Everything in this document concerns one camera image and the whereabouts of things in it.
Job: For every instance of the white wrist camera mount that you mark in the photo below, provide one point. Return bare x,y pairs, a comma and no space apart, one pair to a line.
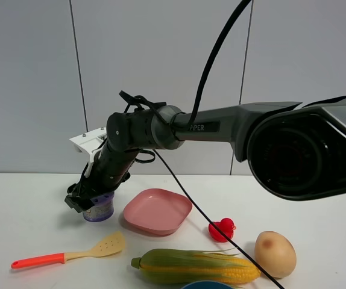
90,143

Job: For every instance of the purple lidded air freshener can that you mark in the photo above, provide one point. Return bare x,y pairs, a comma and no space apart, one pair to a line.
102,208

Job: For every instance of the toy corn cob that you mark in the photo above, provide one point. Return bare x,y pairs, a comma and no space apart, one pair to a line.
173,266

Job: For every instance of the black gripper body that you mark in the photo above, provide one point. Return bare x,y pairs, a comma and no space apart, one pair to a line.
107,173

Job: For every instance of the yellow spatula orange handle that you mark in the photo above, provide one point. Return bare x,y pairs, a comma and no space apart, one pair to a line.
110,245

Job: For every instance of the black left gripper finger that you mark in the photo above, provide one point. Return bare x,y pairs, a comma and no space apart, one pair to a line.
78,204

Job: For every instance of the blue bowl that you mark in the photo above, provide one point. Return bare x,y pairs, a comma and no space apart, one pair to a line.
206,285

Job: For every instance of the brown potato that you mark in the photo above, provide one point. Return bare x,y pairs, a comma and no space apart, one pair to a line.
275,253

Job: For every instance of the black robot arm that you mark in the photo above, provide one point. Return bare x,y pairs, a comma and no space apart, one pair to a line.
295,152

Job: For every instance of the red rubber duck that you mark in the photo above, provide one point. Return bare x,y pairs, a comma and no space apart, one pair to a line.
226,225

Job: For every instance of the pink square plate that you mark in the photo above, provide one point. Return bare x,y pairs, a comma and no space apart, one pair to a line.
157,211

